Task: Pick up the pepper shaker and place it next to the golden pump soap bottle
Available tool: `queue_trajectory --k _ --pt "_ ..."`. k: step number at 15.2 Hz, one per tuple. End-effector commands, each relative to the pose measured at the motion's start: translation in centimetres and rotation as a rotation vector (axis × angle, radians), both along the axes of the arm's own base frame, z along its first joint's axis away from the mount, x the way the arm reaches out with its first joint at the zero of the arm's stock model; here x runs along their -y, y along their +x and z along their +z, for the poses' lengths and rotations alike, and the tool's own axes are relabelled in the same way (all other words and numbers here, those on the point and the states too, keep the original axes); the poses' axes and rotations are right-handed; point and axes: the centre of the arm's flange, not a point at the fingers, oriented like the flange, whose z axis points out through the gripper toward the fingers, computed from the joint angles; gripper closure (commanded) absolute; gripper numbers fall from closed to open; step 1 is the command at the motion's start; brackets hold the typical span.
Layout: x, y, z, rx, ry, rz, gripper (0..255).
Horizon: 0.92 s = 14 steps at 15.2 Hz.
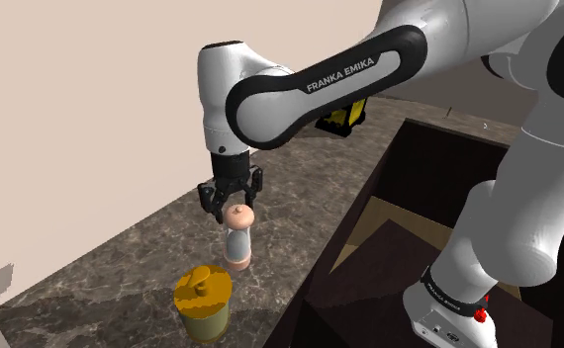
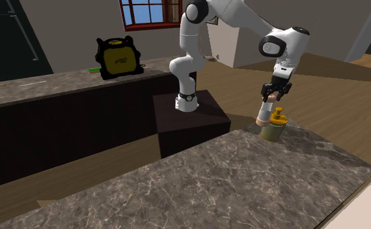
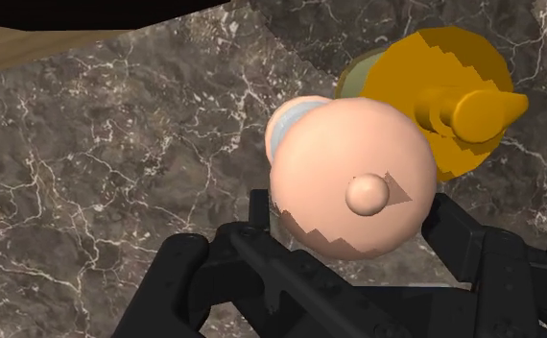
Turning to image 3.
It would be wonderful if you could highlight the yellow lidded jar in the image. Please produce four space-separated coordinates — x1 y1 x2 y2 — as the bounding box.
334 26 530 183

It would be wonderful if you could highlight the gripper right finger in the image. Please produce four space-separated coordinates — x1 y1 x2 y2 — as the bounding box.
420 191 547 338

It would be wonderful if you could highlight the pink lidded jar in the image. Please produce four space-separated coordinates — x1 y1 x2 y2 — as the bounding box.
264 95 439 261

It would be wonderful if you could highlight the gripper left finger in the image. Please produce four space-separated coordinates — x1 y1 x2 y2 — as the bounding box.
111 188 413 338

